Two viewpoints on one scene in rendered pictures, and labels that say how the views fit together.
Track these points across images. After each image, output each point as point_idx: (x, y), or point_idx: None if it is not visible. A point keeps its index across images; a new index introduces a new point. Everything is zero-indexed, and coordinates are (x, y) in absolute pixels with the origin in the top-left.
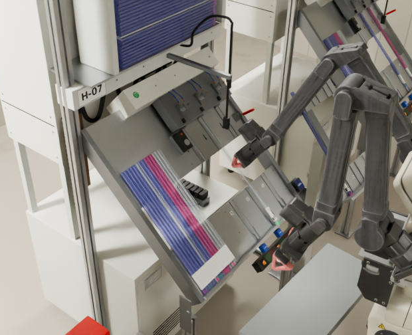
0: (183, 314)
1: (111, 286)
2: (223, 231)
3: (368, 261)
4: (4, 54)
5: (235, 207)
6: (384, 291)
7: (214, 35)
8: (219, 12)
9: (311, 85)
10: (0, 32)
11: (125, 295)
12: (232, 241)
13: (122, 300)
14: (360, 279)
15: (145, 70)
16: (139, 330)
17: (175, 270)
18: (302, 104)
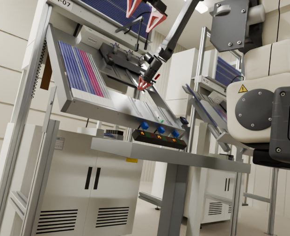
0: (47, 108)
1: (21, 149)
2: (115, 99)
3: (218, 3)
4: (37, 15)
5: (131, 100)
6: (238, 27)
7: (147, 50)
8: (150, 36)
9: (187, 3)
10: (39, 4)
11: (25, 150)
12: (119, 106)
13: (22, 158)
14: (212, 30)
15: (99, 25)
16: (20, 191)
17: (60, 81)
18: (181, 18)
